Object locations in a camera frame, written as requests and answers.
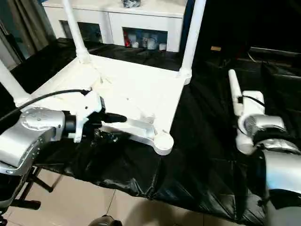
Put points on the white plastic table top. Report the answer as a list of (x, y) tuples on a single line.
[(141, 94)]

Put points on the white plastic table leg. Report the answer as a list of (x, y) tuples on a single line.
[(75, 30), (192, 35), (235, 87), (11, 82)]

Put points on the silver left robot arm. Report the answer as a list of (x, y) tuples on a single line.
[(35, 122)]

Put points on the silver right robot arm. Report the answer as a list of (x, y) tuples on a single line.
[(282, 169)]

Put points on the black work mat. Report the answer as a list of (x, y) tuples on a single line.
[(200, 153)]

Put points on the white cabinet with glass doors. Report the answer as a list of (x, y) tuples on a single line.
[(113, 16)]

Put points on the dark metallic object on cabinet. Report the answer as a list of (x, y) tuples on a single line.
[(131, 2)]

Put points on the grey brown curtain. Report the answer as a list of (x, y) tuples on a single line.
[(28, 26)]

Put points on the small tan label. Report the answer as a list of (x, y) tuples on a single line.
[(216, 48)]

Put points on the black flat panel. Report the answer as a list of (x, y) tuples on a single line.
[(275, 51)]

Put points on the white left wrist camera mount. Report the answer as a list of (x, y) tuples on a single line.
[(90, 106)]

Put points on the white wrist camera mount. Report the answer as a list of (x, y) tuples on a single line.
[(90, 106), (251, 103)]

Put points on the black metal table frame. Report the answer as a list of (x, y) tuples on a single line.
[(35, 179)]

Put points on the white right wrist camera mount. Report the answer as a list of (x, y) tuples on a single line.
[(251, 103)]

